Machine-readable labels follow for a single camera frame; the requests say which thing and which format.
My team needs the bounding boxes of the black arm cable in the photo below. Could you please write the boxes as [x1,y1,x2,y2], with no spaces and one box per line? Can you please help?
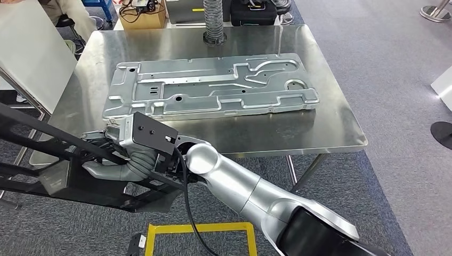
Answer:
[173,147,220,256]

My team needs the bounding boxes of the black chair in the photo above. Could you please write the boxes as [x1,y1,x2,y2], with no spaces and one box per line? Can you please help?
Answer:
[55,14,87,55]

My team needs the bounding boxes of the small black white robot part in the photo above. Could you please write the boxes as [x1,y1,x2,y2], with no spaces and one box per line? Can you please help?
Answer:
[126,233,147,256]

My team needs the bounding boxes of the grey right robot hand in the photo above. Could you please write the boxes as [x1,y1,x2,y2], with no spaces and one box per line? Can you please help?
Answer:
[81,118,135,182]

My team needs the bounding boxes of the grey flat equipment case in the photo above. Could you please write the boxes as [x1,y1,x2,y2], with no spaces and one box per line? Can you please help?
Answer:
[165,0,232,25]

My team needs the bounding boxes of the chrome stanchion post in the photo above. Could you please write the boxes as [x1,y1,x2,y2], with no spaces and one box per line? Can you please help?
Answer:
[419,0,452,23]

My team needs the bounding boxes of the black plastic car part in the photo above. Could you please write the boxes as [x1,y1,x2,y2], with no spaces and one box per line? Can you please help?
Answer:
[0,102,185,213]

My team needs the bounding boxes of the white board panel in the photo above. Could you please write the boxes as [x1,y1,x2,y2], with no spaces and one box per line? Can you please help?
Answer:
[0,0,78,116]

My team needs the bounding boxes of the stainless steel workbench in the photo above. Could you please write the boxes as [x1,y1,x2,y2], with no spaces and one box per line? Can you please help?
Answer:
[29,23,369,209]

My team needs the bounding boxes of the grey corrugated hose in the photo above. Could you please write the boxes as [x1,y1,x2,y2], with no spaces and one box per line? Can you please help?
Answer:
[201,0,228,46]

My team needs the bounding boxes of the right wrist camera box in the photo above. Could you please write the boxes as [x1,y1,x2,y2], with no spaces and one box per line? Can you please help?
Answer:
[119,112,180,156]

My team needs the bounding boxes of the black power adapter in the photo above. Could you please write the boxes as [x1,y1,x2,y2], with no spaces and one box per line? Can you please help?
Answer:
[131,0,157,13]

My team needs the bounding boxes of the black round stool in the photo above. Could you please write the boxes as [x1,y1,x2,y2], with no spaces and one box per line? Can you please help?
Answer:
[272,0,294,26]

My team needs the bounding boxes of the black tool case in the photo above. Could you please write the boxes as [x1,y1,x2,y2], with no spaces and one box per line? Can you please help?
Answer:
[230,0,278,27]

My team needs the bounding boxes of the yellow floor tape square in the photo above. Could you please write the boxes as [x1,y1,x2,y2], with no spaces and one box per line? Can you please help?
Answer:
[144,222,258,256]

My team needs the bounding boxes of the blue metal cart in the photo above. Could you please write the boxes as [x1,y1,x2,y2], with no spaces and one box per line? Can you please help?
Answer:
[82,0,114,23]

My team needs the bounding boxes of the black stanchion post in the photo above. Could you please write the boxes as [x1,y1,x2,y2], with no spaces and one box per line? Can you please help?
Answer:
[430,121,452,151]

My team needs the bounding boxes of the tangled black cables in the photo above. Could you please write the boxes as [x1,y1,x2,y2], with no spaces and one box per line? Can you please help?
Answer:
[118,0,167,23]

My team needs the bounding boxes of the white display counter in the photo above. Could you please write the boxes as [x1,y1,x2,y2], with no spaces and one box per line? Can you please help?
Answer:
[431,65,452,112]

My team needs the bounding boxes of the steel side table frame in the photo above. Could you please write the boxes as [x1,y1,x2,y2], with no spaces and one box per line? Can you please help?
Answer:
[0,69,50,209]

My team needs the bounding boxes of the stamped grey metal panel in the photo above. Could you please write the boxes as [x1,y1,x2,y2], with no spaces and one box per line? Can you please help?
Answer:
[102,53,320,123]

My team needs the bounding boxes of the cardboard box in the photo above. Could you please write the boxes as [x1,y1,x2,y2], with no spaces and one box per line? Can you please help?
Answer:
[118,0,167,30]

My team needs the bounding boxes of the seated person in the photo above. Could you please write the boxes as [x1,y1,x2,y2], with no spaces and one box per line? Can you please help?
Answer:
[37,0,97,42]

